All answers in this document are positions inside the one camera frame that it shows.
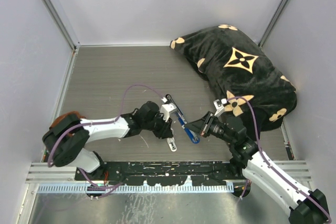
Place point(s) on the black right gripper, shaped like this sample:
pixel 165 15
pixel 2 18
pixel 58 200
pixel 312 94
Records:
pixel 200 126

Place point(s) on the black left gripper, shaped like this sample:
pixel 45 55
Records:
pixel 165 130

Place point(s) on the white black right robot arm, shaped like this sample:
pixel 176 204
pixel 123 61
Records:
pixel 301 204

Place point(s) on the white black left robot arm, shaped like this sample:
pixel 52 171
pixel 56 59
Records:
pixel 66 140

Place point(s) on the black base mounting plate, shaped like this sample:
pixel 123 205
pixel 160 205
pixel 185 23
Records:
pixel 207 173

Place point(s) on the black floral plush blanket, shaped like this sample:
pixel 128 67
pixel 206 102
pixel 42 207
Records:
pixel 237 69

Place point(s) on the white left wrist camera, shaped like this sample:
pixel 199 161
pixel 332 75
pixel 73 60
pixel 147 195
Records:
pixel 167 108

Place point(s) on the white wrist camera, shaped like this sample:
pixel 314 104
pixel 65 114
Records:
pixel 167 108
pixel 219 105

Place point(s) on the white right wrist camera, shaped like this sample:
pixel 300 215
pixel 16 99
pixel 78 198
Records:
pixel 219 105

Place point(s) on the white slotted cable duct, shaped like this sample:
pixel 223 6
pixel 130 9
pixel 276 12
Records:
pixel 125 189

